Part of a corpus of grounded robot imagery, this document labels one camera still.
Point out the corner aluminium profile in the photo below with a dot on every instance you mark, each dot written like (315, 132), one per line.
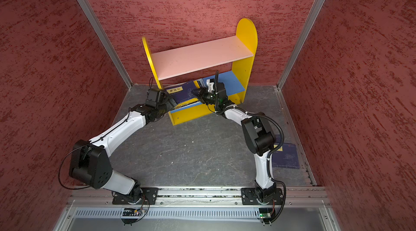
(100, 32)
(307, 27)

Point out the right circuit board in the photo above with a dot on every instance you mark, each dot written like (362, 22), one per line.
(265, 213)

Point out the white slotted cable duct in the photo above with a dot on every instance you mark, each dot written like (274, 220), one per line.
(172, 213)

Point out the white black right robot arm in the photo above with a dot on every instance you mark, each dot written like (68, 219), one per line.
(262, 134)

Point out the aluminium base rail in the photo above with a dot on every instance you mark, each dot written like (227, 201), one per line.
(177, 196)

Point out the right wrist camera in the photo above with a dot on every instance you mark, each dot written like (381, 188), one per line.
(210, 85)

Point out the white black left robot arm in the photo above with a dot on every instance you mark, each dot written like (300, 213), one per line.
(90, 163)

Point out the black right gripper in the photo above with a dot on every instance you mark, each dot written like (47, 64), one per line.
(202, 95)

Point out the circuit board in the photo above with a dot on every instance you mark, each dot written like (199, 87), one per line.
(132, 212)
(265, 213)

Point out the yellow pink blue bookshelf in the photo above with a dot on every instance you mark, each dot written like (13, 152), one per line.
(238, 50)

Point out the left corner aluminium profile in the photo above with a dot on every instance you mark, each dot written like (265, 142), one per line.
(100, 32)

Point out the dark blue book yellow label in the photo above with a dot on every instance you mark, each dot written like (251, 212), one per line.
(182, 93)

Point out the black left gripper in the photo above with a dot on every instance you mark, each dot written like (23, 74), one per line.
(169, 106)

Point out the left circuit board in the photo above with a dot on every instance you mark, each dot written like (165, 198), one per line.
(132, 212)

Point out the yellow book with cartoon figure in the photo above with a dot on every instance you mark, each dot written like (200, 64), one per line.
(189, 102)

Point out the right corner aluminium profile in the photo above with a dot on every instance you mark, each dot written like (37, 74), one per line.
(307, 27)

